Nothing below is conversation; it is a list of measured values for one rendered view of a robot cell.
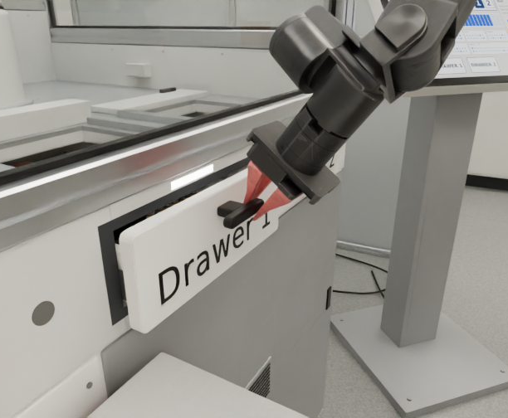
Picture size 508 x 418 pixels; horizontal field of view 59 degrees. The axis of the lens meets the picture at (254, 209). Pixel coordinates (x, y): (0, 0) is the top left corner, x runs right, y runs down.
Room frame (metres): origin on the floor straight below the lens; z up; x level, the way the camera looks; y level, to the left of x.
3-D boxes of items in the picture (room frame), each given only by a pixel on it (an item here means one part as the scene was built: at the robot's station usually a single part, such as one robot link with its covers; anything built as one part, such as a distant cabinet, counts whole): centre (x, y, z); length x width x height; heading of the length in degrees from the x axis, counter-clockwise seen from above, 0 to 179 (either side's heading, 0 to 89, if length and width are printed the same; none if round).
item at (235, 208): (0.48, 0.02, 0.91); 0.07 x 0.04 x 0.01; 150
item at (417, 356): (1.30, -0.58, 0.51); 0.50 x 0.45 x 1.02; 19
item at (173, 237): (0.49, 0.04, 0.87); 0.29 x 0.02 x 0.11; 150
